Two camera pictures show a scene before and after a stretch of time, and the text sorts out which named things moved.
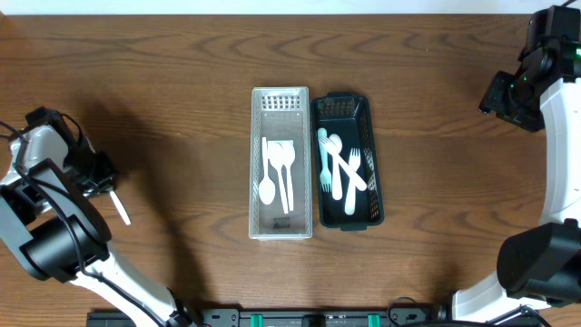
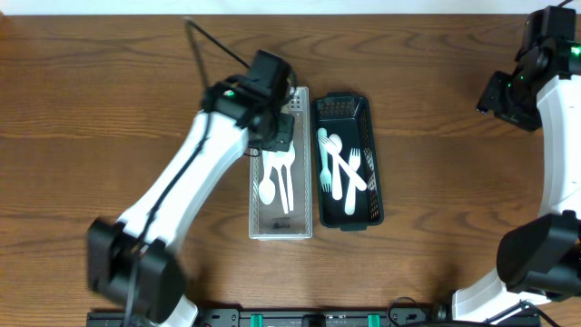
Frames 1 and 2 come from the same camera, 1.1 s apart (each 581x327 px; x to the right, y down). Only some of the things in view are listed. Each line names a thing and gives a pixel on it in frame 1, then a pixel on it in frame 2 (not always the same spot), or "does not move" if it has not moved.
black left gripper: (100, 172) → (279, 134)
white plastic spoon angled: (266, 190) does not move
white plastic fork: (342, 165) does not move
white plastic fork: (354, 161) does not move
